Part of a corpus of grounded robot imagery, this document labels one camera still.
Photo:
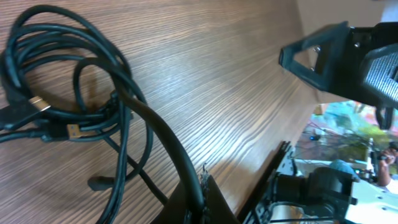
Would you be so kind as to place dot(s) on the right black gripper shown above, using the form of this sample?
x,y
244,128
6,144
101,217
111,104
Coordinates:
x,y
370,57

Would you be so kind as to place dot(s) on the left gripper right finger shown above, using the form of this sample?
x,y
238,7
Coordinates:
x,y
216,210

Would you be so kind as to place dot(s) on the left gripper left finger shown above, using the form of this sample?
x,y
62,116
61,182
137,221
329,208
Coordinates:
x,y
175,210

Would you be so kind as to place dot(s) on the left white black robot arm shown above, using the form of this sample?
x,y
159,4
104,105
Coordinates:
x,y
325,195

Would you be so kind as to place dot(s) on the person in background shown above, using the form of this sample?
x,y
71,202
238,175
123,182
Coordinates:
x,y
385,179

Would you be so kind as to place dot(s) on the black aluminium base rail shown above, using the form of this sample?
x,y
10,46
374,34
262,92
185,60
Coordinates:
x,y
263,182

